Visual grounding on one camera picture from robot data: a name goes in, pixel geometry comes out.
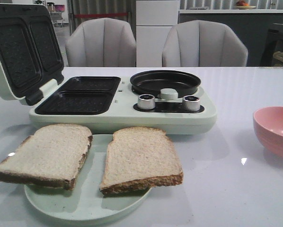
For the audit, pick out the bread slice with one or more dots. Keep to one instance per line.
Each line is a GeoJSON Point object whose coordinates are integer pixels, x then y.
{"type": "Point", "coordinates": [52, 157]}
{"type": "Point", "coordinates": [139, 158]}

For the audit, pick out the mint green sandwich maker lid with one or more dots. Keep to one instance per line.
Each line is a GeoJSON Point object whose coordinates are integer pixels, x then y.
{"type": "Point", "coordinates": [31, 62]}

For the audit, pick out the pink bowl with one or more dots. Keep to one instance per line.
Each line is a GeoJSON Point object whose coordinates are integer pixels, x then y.
{"type": "Point", "coordinates": [268, 128]}

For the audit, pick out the mint green breakfast maker base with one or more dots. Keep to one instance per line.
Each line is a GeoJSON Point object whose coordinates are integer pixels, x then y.
{"type": "Point", "coordinates": [107, 104]}

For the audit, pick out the left silver control knob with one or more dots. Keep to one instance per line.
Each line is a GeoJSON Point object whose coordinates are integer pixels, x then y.
{"type": "Point", "coordinates": [146, 102]}

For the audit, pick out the silver control knob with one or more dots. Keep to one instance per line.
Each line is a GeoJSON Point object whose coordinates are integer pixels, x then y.
{"type": "Point", "coordinates": [191, 103]}
{"type": "Point", "coordinates": [146, 102]}

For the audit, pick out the black round frying pan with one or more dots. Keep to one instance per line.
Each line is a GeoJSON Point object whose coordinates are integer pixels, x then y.
{"type": "Point", "coordinates": [152, 81]}

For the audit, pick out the right silver control knob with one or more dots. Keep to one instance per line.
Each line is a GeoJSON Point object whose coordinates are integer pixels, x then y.
{"type": "Point", "coordinates": [191, 103]}

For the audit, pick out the left grey upholstered chair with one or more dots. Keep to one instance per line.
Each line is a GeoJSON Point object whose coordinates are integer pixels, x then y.
{"type": "Point", "coordinates": [103, 42]}

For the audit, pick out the grey upholstered chair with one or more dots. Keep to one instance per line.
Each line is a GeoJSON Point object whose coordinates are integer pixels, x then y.
{"type": "Point", "coordinates": [103, 42]}
{"type": "Point", "coordinates": [200, 43]}

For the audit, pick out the right grey upholstered chair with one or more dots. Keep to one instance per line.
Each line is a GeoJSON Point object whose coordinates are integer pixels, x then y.
{"type": "Point", "coordinates": [200, 43]}

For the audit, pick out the white cabinet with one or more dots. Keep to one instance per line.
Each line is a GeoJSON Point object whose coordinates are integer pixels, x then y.
{"type": "Point", "coordinates": [154, 19]}

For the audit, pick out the mint green round plate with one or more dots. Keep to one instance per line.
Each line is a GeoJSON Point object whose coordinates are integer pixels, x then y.
{"type": "Point", "coordinates": [86, 203]}

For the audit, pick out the dark grey counter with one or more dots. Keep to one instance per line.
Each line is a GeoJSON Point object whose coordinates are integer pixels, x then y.
{"type": "Point", "coordinates": [261, 31]}

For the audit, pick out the fruit plate on counter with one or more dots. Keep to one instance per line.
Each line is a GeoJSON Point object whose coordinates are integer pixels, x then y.
{"type": "Point", "coordinates": [241, 4]}

